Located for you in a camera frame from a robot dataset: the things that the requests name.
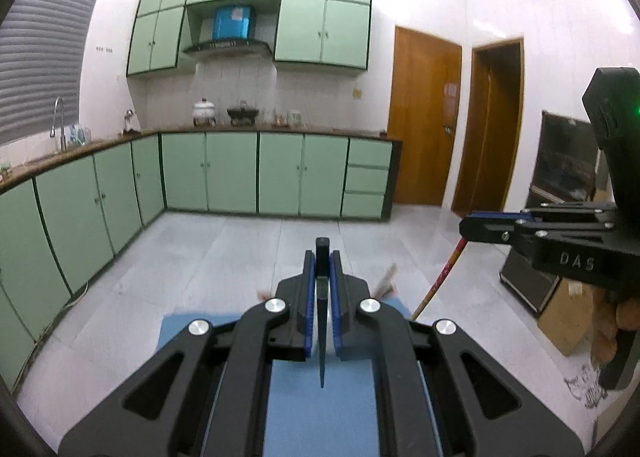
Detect grey window blind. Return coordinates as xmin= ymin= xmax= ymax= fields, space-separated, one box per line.
xmin=0 ymin=0 xmax=107 ymax=146

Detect red and yellow chopstick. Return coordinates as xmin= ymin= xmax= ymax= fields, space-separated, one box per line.
xmin=409 ymin=237 xmax=469 ymax=322

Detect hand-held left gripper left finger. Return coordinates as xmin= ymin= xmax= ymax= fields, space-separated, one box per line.
xmin=59 ymin=251 xmax=317 ymax=457

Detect patterned cloth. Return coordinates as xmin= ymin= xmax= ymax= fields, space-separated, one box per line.
xmin=564 ymin=366 xmax=609 ymax=409

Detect black wok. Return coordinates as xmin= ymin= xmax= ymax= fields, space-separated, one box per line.
xmin=226 ymin=101 xmax=260 ymax=127

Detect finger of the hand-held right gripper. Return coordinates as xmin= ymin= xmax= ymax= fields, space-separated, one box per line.
xmin=458 ymin=203 xmax=621 ymax=251

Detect blue table mat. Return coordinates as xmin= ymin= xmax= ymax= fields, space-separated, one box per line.
xmin=157 ymin=299 xmax=443 ymax=457

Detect black knife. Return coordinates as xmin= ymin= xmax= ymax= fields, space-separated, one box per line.
xmin=315 ymin=237 xmax=331 ymax=389

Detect blue wrapped hood chimney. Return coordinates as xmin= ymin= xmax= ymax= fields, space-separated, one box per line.
xmin=213 ymin=5 xmax=251 ymax=40

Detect steel kitchen faucet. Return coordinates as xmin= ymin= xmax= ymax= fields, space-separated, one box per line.
xmin=49 ymin=97 xmax=69 ymax=154

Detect black framed board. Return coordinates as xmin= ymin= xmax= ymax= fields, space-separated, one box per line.
xmin=529 ymin=109 xmax=602 ymax=204

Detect white cooking pot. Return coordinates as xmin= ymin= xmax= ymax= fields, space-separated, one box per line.
xmin=192 ymin=98 xmax=219 ymax=127

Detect person's right hand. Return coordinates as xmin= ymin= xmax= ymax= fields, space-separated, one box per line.
xmin=589 ymin=286 xmax=622 ymax=368

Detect green lower kitchen cabinets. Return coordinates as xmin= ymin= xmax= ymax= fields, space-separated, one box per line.
xmin=0 ymin=128 xmax=404 ymax=390

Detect open wooden door frame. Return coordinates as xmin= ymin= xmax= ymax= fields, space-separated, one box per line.
xmin=451 ymin=37 xmax=525 ymax=219

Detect cardboard box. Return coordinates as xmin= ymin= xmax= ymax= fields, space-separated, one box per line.
xmin=537 ymin=281 xmax=597 ymax=357

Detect brown wooden utensil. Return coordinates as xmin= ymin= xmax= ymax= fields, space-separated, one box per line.
xmin=372 ymin=263 xmax=399 ymax=299

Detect green upper wall cabinets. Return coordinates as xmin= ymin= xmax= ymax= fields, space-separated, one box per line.
xmin=126 ymin=0 xmax=374 ymax=78

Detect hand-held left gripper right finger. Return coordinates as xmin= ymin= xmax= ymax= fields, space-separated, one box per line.
xmin=329 ymin=251 xmax=584 ymax=457

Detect closed wooden door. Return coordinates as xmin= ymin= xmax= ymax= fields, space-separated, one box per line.
xmin=387 ymin=26 xmax=463 ymax=208

